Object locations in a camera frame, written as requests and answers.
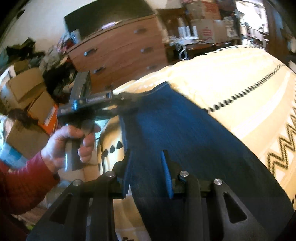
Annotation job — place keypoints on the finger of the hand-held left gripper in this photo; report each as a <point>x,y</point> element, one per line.
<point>124,96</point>
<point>108,113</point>

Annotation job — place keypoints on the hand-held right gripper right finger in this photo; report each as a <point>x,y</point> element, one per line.
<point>167,176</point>

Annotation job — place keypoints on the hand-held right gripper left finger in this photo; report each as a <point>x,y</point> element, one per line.
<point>126,176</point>

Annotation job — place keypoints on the dark blue pants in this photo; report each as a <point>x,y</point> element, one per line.
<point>185,129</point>

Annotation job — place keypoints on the person's left forearm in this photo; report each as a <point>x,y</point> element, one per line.
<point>20,185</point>

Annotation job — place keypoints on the person's left hand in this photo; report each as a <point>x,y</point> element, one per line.
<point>57,143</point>

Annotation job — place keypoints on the orange box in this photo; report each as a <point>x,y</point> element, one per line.
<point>49,120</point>

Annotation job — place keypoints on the dark clothes heap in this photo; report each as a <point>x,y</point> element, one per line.
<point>53,69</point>

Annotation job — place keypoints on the brown wooden dresser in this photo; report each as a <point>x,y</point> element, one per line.
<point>120,46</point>

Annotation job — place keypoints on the black television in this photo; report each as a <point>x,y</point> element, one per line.
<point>104,11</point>

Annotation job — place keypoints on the white router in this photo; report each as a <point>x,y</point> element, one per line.
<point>187,30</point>

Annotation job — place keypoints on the dark wooden desk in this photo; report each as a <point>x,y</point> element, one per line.
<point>203,49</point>

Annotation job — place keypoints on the large red print cardboard box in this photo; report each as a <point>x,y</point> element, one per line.
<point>209,31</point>

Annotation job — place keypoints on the yellow patterned blanket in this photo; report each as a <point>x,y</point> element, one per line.
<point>231,76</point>

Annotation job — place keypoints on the small red print cardboard box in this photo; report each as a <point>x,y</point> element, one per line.
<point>202,9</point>

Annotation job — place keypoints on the dark wooden door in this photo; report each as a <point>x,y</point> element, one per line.
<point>277,25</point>

